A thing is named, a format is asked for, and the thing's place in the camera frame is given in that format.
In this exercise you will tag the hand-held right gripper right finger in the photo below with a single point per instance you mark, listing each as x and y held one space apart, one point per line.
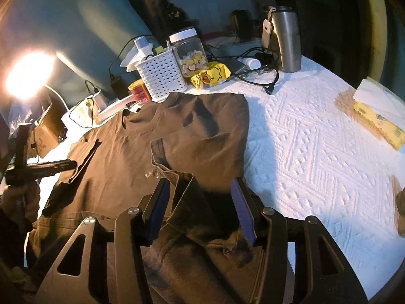
242 210

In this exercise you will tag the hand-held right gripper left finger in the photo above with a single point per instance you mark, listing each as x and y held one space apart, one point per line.
159 210

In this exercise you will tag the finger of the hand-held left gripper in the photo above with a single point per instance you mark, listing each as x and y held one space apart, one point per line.
52 167
22 145

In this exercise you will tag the brown t-shirt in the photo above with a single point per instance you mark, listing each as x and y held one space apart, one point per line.
126 152

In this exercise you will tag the person's left forearm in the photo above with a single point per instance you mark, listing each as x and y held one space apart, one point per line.
12 243

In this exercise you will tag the person's left hand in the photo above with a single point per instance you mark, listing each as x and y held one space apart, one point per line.
8 201

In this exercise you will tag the cardboard box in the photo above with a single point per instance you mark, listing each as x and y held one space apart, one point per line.
49 133

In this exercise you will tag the cream cartoon mug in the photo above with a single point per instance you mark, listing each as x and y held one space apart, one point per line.
80 114

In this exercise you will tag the white desk lamp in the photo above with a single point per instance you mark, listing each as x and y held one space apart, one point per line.
28 76

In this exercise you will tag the white power strip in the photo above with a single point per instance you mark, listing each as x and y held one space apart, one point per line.
110 111

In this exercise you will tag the white charger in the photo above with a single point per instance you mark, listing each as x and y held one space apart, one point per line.
100 100

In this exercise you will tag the black charger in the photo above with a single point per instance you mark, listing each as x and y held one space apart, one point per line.
118 85

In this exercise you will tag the red can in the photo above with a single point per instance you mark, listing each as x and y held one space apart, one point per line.
139 95

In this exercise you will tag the teal curtain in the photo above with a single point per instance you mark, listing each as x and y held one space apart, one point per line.
63 22

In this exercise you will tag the white tissue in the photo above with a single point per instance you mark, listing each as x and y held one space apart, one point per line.
129 60

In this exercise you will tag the white perforated plastic basket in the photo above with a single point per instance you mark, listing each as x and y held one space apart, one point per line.
161 76

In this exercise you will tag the yellow duck snack packet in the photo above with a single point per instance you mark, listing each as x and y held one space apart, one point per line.
210 76

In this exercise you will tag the grey power bank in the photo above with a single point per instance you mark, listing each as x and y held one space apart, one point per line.
235 65

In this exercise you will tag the white pill bottle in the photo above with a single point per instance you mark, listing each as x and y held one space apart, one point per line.
251 63

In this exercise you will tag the clear jar with white lid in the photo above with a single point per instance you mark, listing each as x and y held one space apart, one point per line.
189 50

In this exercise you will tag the yellow tissue pack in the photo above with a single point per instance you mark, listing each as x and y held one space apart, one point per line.
376 117

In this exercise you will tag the steel thermos tumbler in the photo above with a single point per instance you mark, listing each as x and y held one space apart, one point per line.
286 44

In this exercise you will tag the beige paper tag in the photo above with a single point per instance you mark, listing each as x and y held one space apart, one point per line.
266 28

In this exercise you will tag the yellow curtain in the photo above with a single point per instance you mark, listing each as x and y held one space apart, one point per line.
376 22

